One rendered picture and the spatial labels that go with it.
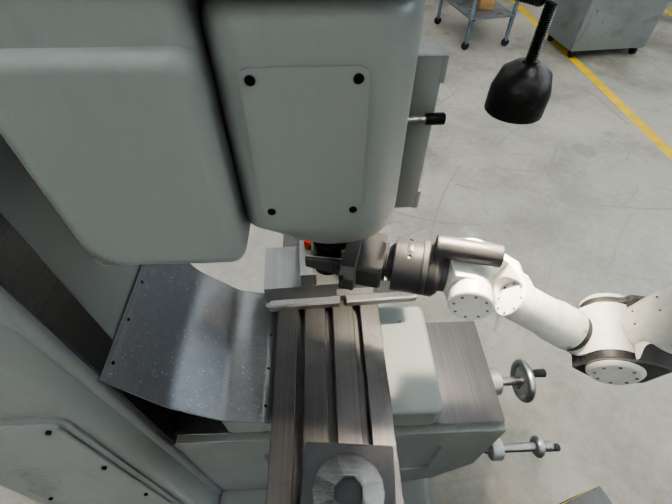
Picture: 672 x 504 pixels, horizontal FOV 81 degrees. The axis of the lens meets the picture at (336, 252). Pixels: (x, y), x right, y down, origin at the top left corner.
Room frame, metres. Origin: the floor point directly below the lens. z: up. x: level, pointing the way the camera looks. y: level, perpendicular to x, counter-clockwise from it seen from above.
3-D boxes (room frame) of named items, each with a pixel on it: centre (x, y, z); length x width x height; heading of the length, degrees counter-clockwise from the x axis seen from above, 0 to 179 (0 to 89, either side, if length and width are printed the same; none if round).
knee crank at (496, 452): (0.31, -0.52, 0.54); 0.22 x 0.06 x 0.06; 92
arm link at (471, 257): (0.38, -0.19, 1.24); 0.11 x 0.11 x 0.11; 77
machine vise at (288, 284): (0.57, -0.01, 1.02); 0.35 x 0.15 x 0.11; 95
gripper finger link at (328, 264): (0.40, 0.02, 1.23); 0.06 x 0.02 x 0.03; 77
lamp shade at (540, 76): (0.47, -0.23, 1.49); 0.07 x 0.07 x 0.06
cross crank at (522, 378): (0.45, -0.48, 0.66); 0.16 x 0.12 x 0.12; 92
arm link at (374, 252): (0.41, -0.07, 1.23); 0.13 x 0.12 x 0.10; 167
